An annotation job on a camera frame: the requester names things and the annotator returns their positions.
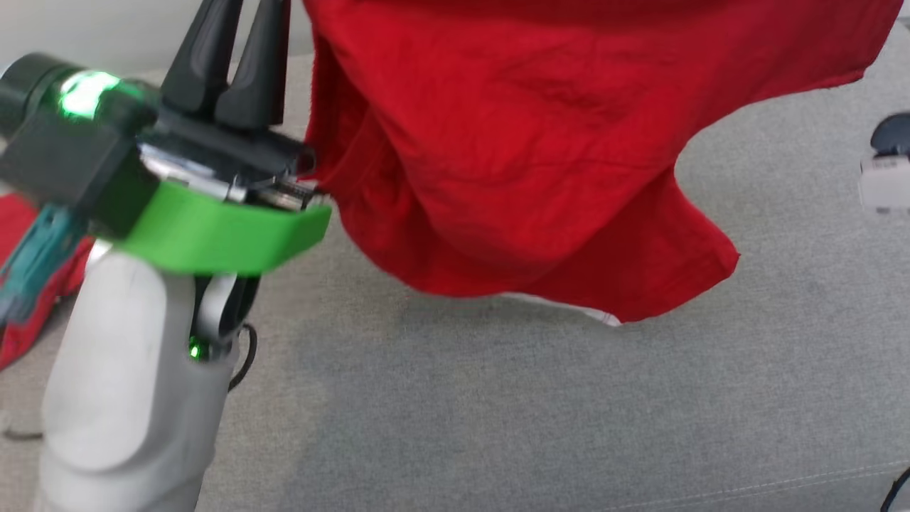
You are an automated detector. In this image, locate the red shirt with white trim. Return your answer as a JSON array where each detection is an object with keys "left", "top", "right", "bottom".
[{"left": 302, "top": 0, "right": 904, "bottom": 326}]

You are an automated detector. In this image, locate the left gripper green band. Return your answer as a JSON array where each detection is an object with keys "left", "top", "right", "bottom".
[{"left": 117, "top": 0, "right": 332, "bottom": 278}]

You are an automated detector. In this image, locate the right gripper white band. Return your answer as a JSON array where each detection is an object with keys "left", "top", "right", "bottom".
[{"left": 858, "top": 112, "right": 910, "bottom": 214}]

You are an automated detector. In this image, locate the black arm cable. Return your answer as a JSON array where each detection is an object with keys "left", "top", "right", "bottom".
[
  {"left": 880, "top": 466, "right": 910, "bottom": 512},
  {"left": 227, "top": 324, "right": 258, "bottom": 393}
]

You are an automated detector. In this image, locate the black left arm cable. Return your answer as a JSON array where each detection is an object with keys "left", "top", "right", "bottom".
[{"left": 227, "top": 324, "right": 258, "bottom": 393}]

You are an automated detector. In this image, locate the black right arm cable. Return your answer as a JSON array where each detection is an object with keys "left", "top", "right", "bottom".
[{"left": 880, "top": 466, "right": 910, "bottom": 512}]

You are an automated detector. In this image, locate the red shirt with white sleeve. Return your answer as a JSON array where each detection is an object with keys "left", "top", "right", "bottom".
[{"left": 0, "top": 192, "right": 97, "bottom": 372}]

